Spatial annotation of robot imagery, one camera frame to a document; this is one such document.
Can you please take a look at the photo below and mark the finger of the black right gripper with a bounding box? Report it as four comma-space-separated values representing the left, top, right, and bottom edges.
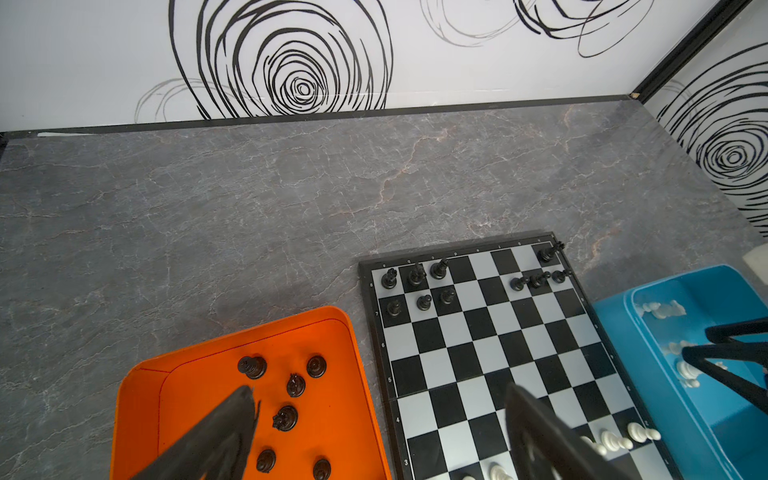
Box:
682, 342, 767, 413
705, 317, 768, 344

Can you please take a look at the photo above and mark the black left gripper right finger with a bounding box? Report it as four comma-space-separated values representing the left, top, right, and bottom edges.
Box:
505, 383, 628, 480

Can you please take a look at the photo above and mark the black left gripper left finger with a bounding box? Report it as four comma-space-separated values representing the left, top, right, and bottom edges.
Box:
134, 385, 260, 479

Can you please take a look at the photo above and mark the black chess rook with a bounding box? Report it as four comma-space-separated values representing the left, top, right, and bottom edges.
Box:
537, 241, 565, 263

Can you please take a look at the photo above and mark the blue plastic tray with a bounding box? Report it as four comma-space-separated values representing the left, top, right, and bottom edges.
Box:
594, 265, 767, 479

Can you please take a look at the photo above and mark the orange plastic tray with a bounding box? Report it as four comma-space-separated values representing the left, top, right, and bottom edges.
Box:
110, 306, 390, 479

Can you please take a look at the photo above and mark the black white chessboard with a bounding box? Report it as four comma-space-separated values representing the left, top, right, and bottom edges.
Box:
359, 232, 680, 479

